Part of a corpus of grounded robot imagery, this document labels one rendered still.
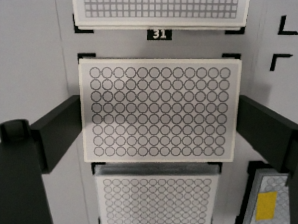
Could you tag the clear plastic plate lid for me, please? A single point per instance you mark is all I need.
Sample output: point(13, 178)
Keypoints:
point(269, 199)

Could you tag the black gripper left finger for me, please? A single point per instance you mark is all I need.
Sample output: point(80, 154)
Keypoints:
point(27, 152)

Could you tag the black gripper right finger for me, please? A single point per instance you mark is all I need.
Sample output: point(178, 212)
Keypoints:
point(275, 138)

